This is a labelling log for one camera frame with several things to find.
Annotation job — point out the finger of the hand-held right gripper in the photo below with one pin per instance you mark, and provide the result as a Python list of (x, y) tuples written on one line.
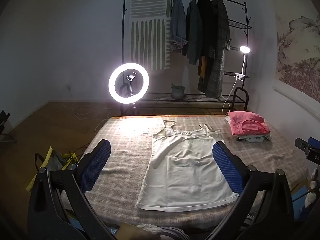
[(302, 145), (314, 141)]

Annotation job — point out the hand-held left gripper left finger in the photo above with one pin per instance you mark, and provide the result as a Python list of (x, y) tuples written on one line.
[(96, 163)]

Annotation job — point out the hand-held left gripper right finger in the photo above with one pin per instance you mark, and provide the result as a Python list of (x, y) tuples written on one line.
[(227, 166)]

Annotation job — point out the white tank top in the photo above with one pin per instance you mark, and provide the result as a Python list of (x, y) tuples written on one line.
[(183, 170)]

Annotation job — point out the person's right forearm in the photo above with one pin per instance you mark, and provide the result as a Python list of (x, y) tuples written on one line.
[(313, 182)]

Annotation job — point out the folded grey clothes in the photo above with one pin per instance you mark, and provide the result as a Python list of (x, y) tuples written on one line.
[(252, 137)]

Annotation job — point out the black metal clothes rack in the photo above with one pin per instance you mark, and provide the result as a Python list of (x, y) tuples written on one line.
[(246, 30)]

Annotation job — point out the beige plaid bed blanket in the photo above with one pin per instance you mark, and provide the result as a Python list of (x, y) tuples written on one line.
[(130, 145)]

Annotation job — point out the yellow tote bag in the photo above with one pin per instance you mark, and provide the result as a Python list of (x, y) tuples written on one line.
[(50, 161)]

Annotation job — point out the folded pink shirt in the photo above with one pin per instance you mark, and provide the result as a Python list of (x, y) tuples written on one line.
[(246, 123)]

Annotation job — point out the beige knit cloth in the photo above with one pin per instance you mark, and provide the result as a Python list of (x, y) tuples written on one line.
[(150, 228)]

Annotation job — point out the potted plant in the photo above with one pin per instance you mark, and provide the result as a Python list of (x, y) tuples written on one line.
[(178, 91)]

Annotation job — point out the white phone holder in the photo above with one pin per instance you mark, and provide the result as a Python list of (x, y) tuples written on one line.
[(130, 77)]

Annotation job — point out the black folding stand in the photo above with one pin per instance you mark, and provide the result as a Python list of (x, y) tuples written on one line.
[(4, 122)]

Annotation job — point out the yellow garment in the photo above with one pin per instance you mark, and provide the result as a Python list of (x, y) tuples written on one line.
[(202, 67)]

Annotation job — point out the white clip lamp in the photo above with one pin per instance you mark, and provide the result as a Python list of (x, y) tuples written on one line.
[(245, 50)]

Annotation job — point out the black coat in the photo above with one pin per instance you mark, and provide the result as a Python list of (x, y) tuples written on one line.
[(207, 30)]

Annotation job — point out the dark green jacket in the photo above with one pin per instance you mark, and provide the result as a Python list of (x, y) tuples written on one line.
[(193, 32)]

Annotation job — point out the blue denim jacket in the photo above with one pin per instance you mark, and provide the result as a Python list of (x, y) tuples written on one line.
[(178, 22)]

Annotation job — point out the black metal chair frame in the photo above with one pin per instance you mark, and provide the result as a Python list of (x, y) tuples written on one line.
[(240, 97)]

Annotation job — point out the green striped wall hanging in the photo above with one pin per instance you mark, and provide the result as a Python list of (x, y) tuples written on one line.
[(147, 30)]

